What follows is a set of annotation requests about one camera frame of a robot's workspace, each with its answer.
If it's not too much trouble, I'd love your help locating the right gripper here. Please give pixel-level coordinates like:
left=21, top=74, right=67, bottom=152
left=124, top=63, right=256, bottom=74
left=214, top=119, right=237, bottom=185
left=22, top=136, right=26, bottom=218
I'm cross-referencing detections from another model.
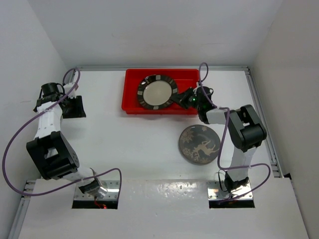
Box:
left=170, top=87, right=202, bottom=111

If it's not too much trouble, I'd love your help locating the striped rim plate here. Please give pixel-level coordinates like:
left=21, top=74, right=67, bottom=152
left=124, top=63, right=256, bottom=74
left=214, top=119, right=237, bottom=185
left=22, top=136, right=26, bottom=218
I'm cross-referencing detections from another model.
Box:
left=137, top=75, right=178, bottom=111

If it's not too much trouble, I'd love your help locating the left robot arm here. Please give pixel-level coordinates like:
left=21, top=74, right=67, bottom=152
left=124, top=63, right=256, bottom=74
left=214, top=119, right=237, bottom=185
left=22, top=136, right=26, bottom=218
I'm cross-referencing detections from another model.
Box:
left=26, top=83, right=103, bottom=198

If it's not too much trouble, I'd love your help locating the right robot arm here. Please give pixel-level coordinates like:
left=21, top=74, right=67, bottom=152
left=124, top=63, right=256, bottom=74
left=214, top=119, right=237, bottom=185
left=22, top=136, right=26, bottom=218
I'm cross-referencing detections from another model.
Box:
left=170, top=87, right=267, bottom=193

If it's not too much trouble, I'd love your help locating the red plastic bin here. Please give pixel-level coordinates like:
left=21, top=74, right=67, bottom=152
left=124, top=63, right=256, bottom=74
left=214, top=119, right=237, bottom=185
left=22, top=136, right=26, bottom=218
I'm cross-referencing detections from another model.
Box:
left=122, top=68, right=199, bottom=115

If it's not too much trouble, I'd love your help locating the grey reindeer plate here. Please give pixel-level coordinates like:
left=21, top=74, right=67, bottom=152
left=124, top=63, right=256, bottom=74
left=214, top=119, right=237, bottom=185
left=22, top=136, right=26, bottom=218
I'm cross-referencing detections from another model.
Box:
left=178, top=124, right=221, bottom=165

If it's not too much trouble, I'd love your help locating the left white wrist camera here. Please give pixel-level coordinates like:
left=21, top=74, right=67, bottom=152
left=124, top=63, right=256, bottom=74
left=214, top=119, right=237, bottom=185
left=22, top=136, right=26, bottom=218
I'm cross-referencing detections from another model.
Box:
left=63, top=83, right=78, bottom=99

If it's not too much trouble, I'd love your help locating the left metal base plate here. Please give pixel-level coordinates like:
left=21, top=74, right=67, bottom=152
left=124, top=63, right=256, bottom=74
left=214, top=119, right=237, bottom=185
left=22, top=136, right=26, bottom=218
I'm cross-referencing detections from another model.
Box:
left=74, top=180, right=120, bottom=201

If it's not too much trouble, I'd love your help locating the metal base plate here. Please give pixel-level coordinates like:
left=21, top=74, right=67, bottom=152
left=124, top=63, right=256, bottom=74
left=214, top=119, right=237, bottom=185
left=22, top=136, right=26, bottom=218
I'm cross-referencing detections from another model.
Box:
left=74, top=180, right=120, bottom=201
left=206, top=180, right=253, bottom=201

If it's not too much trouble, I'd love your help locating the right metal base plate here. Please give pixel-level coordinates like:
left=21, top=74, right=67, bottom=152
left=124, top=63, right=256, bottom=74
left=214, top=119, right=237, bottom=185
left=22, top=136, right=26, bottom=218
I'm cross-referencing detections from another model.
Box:
left=206, top=180, right=253, bottom=201

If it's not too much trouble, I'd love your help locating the aluminium table frame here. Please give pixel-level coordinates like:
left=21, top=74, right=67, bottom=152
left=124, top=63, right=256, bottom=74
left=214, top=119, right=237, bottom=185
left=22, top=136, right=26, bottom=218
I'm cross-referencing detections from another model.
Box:
left=9, top=66, right=284, bottom=239

